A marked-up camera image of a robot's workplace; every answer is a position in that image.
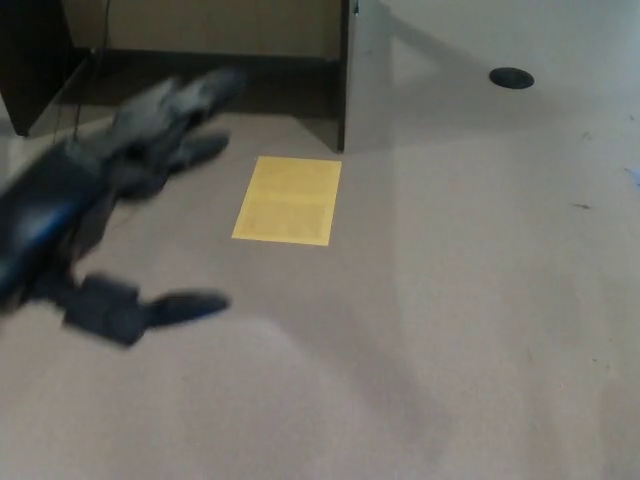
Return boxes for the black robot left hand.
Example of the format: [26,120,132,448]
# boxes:
[0,66,250,347]

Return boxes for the dark wooden desk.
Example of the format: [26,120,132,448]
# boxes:
[0,0,397,154]

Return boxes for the yellow paper sheet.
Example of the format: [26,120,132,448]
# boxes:
[231,155,344,248]

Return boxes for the black round floor cover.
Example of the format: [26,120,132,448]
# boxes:
[488,66,536,92]

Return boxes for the black power cable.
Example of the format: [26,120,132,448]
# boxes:
[49,0,114,146]

